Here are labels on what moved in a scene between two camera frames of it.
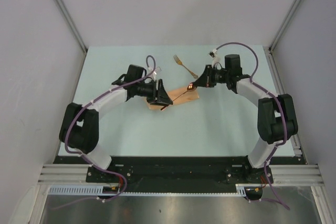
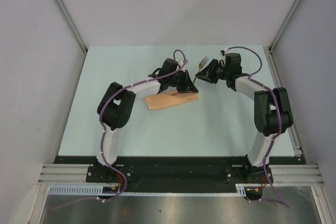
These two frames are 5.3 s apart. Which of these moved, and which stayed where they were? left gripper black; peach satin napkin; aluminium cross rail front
Moved: left gripper black
Stayed: aluminium cross rail front; peach satin napkin
